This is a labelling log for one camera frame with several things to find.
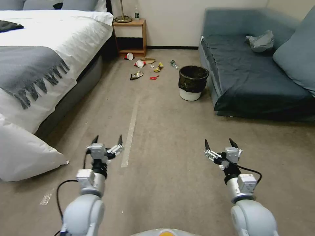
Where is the wooden nightstand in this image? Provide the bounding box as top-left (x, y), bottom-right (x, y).
top-left (112, 18), bottom-right (147, 56)

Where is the short clear tape strip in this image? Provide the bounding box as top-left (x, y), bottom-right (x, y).
top-left (40, 193), bottom-right (53, 205)

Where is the brass lamp base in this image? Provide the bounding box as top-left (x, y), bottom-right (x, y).
top-left (115, 0), bottom-right (134, 24)

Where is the white robot front shell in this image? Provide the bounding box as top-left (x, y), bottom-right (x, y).
top-left (133, 228), bottom-right (188, 236)

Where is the grey bed base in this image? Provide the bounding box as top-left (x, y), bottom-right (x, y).
top-left (34, 54), bottom-right (104, 139)

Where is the grey bed pillow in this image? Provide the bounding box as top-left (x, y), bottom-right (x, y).
top-left (0, 0), bottom-right (27, 11)
top-left (60, 0), bottom-right (109, 13)
top-left (22, 0), bottom-right (64, 11)

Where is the white bed duvet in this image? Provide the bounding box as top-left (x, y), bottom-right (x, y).
top-left (0, 10), bottom-right (114, 135)

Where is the white trash can black liner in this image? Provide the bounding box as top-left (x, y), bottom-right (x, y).
top-left (178, 65), bottom-right (210, 102)

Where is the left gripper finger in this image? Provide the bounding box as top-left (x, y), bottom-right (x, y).
top-left (107, 134), bottom-right (125, 157)
top-left (86, 134), bottom-right (100, 150)

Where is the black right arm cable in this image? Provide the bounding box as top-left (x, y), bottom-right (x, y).
top-left (227, 159), bottom-right (263, 185)

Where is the blue-grey sofa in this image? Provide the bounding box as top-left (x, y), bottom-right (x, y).
top-left (198, 7), bottom-right (315, 123)

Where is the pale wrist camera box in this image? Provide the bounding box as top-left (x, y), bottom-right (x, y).
top-left (89, 143), bottom-right (107, 160)
top-left (225, 147), bottom-right (241, 164)

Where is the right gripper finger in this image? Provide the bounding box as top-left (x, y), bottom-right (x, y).
top-left (229, 138), bottom-right (244, 157)
top-left (203, 139), bottom-right (222, 162)

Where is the white pillow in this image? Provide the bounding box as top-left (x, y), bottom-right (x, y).
top-left (0, 113), bottom-right (69, 183)

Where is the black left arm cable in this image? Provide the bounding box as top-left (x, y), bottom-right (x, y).
top-left (56, 179), bottom-right (79, 223)

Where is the blue-grey sofa cushion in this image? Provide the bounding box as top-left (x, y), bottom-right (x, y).
top-left (272, 5), bottom-right (315, 98)

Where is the silver foil wrapper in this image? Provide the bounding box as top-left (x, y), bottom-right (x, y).
top-left (130, 70), bottom-right (145, 81)

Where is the black garment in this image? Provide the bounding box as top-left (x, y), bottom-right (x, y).
top-left (0, 20), bottom-right (25, 33)

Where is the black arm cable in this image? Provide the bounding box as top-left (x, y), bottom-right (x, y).
top-left (227, 159), bottom-right (263, 185)
top-left (56, 179), bottom-right (79, 223)

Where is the grey fringed blanket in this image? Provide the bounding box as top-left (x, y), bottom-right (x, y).
top-left (0, 46), bottom-right (71, 110)

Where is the long clear tape strip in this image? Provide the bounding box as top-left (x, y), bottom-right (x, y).
top-left (120, 95), bottom-right (141, 168)

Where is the crumpled grey plastic bag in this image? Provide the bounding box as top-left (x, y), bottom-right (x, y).
top-left (245, 30), bottom-right (275, 53)

